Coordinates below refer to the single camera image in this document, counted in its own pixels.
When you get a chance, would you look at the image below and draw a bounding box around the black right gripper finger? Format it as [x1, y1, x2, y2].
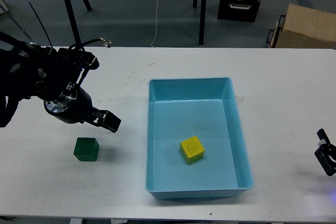
[314, 129, 335, 176]

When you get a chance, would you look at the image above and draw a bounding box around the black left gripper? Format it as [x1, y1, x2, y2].
[44, 87, 122, 133]

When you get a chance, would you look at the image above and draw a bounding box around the green wooden cube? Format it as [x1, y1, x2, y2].
[73, 137, 100, 162]

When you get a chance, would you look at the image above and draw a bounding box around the yellow wooden cube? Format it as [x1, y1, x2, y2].
[180, 135, 205, 165]

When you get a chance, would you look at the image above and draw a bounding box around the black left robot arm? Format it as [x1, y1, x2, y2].
[1, 33, 121, 133]

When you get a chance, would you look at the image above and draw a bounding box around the black storage box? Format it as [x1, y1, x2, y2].
[217, 0, 261, 23]

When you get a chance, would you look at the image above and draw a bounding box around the light blue plastic bin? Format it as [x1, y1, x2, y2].
[146, 77, 254, 199]

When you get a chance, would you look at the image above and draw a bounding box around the white hanging cord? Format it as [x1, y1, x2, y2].
[150, 0, 161, 48]

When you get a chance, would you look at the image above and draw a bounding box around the wooden crate with handles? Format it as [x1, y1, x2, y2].
[266, 4, 335, 49]

